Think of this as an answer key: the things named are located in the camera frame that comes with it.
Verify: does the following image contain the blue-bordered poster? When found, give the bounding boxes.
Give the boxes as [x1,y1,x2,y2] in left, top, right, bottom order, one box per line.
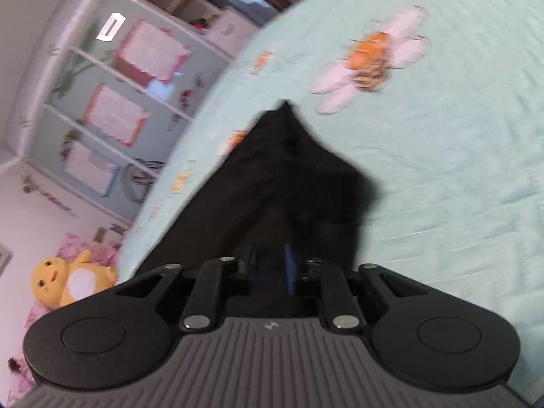
[62,142,120,198]

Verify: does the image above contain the yellow plush toy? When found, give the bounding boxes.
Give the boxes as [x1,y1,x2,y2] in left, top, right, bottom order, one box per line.
[31,249,119,309]

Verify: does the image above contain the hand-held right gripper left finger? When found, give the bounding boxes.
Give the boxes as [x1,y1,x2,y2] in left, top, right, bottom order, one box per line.
[115,242,260,334]

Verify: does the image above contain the orange-bordered poster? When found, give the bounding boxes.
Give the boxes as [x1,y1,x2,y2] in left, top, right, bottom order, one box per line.
[83,83,151,147]

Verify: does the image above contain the pink-bordered poster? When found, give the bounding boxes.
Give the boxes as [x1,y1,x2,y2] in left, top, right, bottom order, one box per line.
[117,19,192,83]

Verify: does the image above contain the white corner shelf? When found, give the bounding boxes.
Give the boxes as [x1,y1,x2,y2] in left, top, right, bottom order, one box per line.
[140,0,222,30]

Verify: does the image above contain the white drawer cabinet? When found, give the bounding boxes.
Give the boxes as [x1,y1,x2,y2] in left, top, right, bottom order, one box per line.
[210,6,260,56]

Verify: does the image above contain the sliding-door wardrobe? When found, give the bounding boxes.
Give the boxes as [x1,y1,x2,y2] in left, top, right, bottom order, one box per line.
[17,0,264,226]

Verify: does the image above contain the black pants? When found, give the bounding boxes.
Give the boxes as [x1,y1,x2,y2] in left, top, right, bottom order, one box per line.
[132,99,383,319]

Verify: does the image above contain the wall hanging ornament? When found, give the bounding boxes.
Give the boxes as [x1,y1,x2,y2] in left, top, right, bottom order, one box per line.
[19,166,79,217]

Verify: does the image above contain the bee-print quilted bedspread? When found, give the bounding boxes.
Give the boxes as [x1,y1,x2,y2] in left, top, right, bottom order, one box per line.
[117,0,544,408]

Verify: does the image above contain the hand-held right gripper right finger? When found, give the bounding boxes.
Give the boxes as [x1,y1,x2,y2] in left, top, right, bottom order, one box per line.
[284,244,428,332]

